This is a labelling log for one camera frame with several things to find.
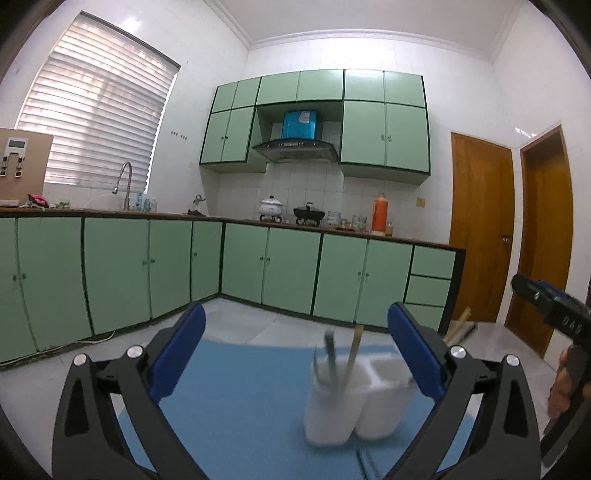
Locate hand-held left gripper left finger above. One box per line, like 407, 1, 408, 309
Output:
52, 303, 208, 480

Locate wooden door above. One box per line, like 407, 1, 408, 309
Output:
449, 131, 515, 324
503, 124, 575, 358

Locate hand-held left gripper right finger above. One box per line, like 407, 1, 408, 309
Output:
383, 301, 542, 480

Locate black wok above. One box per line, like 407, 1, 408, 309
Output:
293, 202, 328, 226

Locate blue table mat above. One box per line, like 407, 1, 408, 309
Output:
115, 339, 490, 480

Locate white window blinds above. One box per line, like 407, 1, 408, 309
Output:
16, 11, 181, 192

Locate wooden chopstick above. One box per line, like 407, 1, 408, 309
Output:
344, 324, 365, 384

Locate white cooking pot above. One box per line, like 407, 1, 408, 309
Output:
259, 195, 283, 222

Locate green base cabinets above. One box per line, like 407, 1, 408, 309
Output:
0, 210, 467, 365

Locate orange thermos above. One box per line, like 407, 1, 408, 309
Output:
372, 193, 389, 236

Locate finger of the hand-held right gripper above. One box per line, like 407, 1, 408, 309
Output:
512, 274, 574, 306

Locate blue box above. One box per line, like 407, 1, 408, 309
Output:
281, 110, 320, 140

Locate white plastic utensil holder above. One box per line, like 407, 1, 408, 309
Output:
304, 355, 416, 446

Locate brown box with white panel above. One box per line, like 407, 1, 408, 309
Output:
0, 128, 54, 206

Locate metal kitchen faucet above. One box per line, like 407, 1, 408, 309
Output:
113, 161, 134, 210

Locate person's right hand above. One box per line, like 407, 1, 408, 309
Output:
547, 348, 576, 418

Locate green wall cabinets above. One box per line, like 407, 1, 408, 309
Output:
199, 69, 431, 186

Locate range hood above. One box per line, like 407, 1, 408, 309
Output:
252, 138, 340, 164

